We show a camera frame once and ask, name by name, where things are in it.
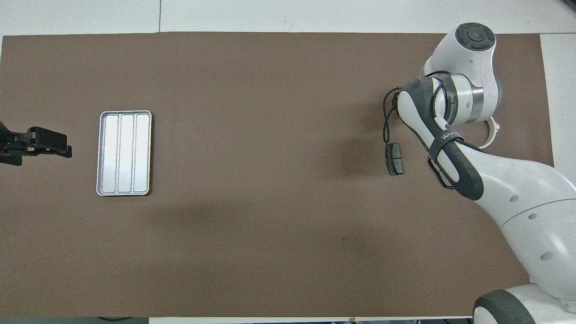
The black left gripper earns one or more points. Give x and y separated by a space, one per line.
11 144

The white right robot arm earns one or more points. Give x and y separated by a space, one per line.
531 198

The silver metal tray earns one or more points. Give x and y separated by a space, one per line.
123 153

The brown table mat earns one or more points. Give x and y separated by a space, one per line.
270 135

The short dark brake pad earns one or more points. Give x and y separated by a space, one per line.
394 159

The white semicircular plastic bracket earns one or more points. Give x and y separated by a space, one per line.
495 132

